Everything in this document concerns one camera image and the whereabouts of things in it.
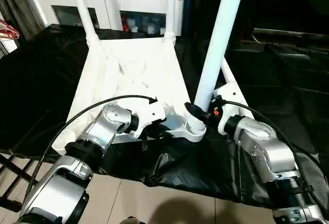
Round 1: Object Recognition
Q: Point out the red wire bundle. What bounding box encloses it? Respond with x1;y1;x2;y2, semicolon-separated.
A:
0;19;21;41

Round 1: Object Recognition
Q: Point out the white plastic table top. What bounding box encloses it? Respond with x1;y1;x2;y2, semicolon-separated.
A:
52;35;208;158

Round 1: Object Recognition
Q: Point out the white plastic table leg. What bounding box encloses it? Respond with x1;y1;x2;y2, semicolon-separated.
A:
186;0;248;134
220;59;248;107
164;0;177;43
69;0;101;48

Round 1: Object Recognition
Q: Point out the black plastic table mat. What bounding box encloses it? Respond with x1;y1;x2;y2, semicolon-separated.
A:
0;24;329;208

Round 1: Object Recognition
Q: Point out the black metal stand leg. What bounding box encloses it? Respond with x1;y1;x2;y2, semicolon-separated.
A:
0;151;53;215

